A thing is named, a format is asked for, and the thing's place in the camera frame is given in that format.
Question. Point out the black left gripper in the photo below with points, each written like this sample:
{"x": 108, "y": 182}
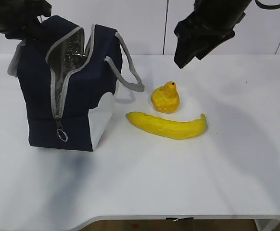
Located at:
{"x": 19, "y": 19}

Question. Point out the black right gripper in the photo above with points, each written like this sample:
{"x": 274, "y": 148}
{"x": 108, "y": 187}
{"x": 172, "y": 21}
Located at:
{"x": 210, "y": 24}

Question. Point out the yellow pear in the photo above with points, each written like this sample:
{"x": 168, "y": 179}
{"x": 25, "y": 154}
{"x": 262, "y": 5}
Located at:
{"x": 166, "y": 99}

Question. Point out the navy blue lunch bag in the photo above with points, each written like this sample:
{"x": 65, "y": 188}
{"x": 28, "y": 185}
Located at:
{"x": 69, "y": 83}

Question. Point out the yellow banana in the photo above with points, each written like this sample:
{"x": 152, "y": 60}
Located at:
{"x": 168, "y": 128}

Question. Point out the black tape on table edge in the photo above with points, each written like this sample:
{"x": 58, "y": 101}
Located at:
{"x": 178, "y": 219}

